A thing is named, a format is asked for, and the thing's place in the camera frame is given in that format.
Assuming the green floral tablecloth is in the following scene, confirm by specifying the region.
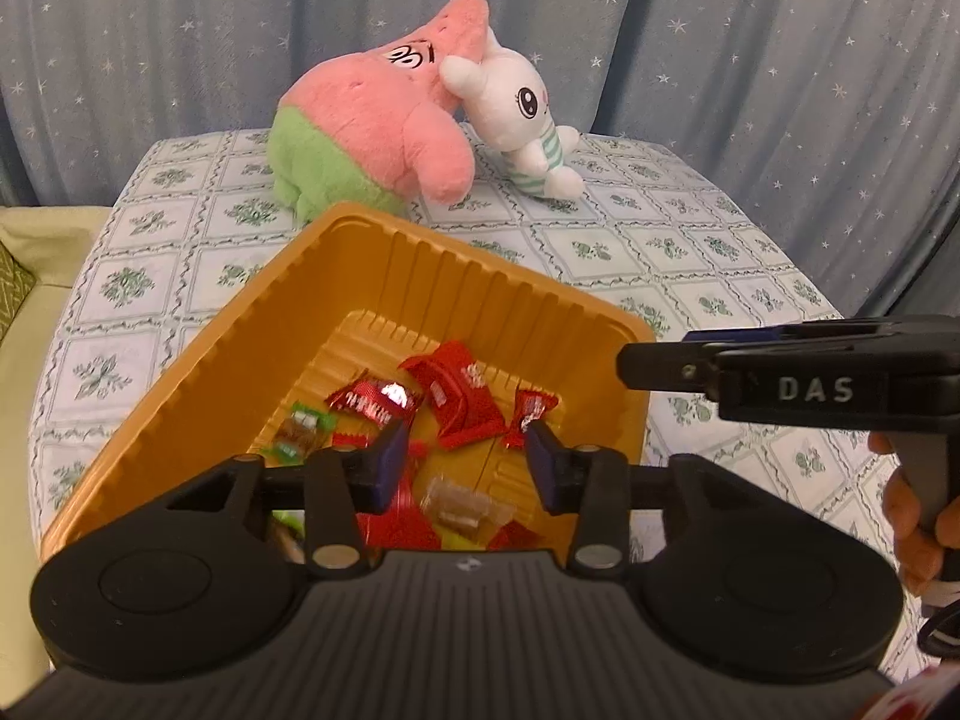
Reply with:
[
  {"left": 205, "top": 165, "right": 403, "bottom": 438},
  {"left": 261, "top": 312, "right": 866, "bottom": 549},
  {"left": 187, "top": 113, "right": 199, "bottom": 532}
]
[{"left": 28, "top": 127, "right": 932, "bottom": 691}]

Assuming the orange plastic tray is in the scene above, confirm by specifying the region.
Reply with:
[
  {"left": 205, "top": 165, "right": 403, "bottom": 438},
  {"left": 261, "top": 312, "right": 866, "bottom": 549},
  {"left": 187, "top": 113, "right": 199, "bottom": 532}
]
[{"left": 39, "top": 203, "right": 649, "bottom": 557}]

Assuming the red orange candy wrapper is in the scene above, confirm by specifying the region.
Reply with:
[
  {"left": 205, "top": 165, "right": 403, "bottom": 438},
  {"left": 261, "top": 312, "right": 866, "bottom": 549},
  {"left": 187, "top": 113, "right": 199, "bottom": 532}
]
[{"left": 503, "top": 387, "right": 558, "bottom": 450}]

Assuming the blue starry curtain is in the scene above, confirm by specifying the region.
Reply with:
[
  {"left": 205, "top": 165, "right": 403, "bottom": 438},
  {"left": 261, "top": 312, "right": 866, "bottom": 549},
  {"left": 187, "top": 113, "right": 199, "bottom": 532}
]
[{"left": 2, "top": 0, "right": 958, "bottom": 316}]

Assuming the light green sofa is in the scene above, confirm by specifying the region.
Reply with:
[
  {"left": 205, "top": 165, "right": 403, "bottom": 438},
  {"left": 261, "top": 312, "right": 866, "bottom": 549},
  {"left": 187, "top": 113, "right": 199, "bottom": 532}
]
[{"left": 2, "top": 206, "right": 109, "bottom": 706}]

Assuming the green zigzag cushion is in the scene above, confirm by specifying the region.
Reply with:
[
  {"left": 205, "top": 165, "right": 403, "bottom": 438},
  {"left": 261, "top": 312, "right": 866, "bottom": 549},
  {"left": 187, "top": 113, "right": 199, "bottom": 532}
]
[{"left": 0, "top": 245, "right": 36, "bottom": 340}]

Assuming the pink starfish plush toy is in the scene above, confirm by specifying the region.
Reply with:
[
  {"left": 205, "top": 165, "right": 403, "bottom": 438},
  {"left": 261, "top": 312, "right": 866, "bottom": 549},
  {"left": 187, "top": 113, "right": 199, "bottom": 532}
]
[{"left": 267, "top": 0, "right": 490, "bottom": 223}]

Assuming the white green snack pouch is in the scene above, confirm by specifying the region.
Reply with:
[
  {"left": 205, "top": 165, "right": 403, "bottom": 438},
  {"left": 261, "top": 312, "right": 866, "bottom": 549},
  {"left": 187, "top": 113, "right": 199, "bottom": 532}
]
[{"left": 267, "top": 512, "right": 304, "bottom": 566}]

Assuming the white bunny plush toy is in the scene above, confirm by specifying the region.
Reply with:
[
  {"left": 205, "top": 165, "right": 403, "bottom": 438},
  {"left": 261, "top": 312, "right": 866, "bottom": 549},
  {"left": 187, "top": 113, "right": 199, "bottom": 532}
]
[{"left": 439, "top": 29, "right": 584, "bottom": 202}]

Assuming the red gold candy wrapper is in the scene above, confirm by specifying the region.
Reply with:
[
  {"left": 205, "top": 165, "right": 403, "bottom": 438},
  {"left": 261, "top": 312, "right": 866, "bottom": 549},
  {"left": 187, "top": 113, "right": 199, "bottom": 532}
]
[{"left": 485, "top": 520, "right": 550, "bottom": 553}]

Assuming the red cartoon candy packet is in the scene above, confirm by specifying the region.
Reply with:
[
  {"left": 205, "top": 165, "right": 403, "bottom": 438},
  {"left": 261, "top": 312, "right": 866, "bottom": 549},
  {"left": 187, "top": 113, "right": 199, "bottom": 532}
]
[{"left": 325, "top": 371, "right": 423, "bottom": 427}]

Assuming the green brown candy wrapper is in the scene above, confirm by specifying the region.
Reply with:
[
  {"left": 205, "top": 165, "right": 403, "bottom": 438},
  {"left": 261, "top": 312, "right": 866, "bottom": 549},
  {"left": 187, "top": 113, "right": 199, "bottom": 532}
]
[{"left": 256, "top": 401, "right": 337, "bottom": 465}]

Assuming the red square candy packet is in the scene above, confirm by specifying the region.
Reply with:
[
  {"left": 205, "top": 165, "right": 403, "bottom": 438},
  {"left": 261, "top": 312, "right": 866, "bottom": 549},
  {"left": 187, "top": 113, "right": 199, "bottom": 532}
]
[{"left": 398, "top": 340, "right": 508, "bottom": 452}]

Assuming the person right hand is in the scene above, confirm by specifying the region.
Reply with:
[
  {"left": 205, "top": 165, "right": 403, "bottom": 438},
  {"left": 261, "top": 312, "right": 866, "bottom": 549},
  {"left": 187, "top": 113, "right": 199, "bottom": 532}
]
[{"left": 882, "top": 468, "right": 960, "bottom": 596}]

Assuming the clear brown candy wrapper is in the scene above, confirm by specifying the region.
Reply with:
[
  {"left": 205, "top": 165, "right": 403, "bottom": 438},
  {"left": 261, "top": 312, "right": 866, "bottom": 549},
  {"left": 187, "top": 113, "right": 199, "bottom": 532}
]
[{"left": 420, "top": 478, "right": 514, "bottom": 544}]

